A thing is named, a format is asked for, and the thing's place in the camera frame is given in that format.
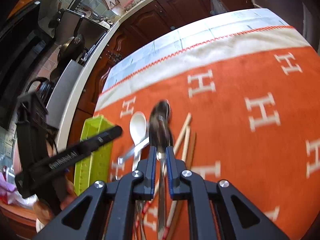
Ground large steel spoon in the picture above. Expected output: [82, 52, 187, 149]
[149, 100, 172, 239]

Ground person's left hand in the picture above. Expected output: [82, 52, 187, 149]
[33, 177, 76, 225]

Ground dark bamboo chopstick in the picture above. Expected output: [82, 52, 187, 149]
[168, 132, 196, 239]

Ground lime green plastic tray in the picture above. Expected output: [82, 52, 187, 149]
[74, 115, 114, 195]

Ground steel spoon behind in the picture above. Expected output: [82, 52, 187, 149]
[117, 137, 149, 165]

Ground white ceramic spoon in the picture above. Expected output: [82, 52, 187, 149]
[130, 112, 147, 171]

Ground red-banded bamboo chopstick left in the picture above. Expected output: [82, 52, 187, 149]
[153, 113, 191, 198]

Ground black frying pan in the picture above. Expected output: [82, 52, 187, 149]
[57, 15, 85, 63]

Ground orange H-pattern cloth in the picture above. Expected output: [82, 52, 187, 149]
[95, 25, 319, 239]

